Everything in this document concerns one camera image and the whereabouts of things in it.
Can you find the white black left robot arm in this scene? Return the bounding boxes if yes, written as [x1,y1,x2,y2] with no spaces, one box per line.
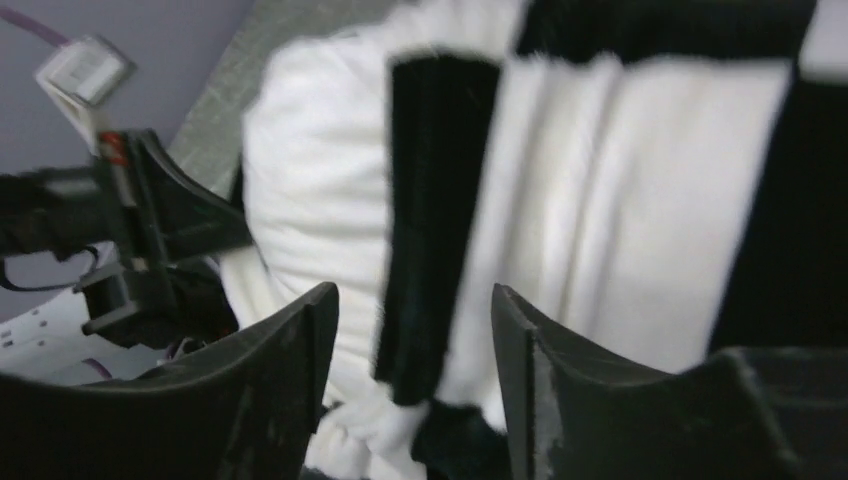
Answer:
[1,130,252,379]

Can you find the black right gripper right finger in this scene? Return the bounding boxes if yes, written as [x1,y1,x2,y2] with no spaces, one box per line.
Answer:
[491,285,847,479]

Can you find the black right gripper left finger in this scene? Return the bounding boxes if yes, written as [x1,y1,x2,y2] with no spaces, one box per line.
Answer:
[1,282,339,479]

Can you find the black white checkered pillowcase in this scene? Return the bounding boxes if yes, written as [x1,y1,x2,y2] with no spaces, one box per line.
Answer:
[350,1,847,479]

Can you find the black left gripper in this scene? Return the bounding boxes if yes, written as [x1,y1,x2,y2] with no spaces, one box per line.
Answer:
[75,129,252,349]

